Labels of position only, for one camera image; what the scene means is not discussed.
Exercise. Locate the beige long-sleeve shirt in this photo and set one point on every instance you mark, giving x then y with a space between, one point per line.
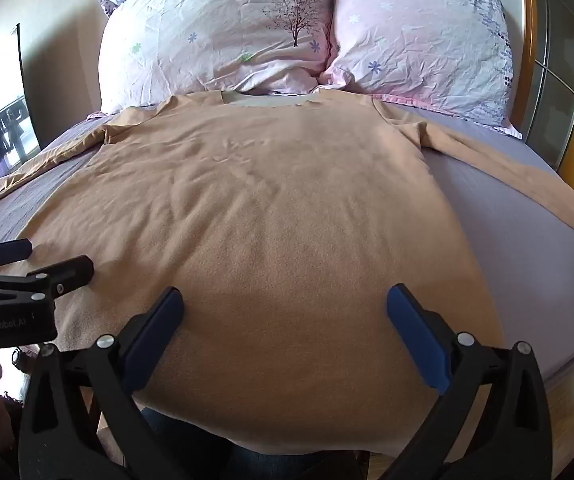
247 240

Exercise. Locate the window with purple curtain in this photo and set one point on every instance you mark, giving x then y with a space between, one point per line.
2 130

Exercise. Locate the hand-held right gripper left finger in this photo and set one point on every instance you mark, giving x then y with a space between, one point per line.
153 332

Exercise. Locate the pink tree-print pillow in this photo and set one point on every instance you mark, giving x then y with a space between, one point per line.
217 45

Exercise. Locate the bed with lilac sheet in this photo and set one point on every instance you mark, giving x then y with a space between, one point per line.
517 240

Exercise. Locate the pink floral pillow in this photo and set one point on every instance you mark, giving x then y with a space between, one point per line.
417 45

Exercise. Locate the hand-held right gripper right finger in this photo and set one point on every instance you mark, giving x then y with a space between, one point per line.
419 335

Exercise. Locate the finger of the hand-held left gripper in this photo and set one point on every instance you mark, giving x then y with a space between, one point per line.
69 272
9 251

